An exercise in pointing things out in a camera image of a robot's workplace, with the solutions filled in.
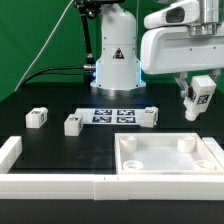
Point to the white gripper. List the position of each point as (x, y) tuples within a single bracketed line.
[(173, 50)]

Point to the white square tabletop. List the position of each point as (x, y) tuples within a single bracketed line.
[(166, 153)]

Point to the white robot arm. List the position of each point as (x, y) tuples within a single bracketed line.
[(118, 70)]

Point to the fiducial marker sheet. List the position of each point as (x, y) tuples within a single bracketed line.
[(107, 116)]

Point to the white U-shaped fence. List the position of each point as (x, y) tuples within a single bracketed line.
[(104, 186)]

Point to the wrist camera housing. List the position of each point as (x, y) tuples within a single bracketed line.
[(179, 13)]

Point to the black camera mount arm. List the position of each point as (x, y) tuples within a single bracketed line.
[(89, 9)]

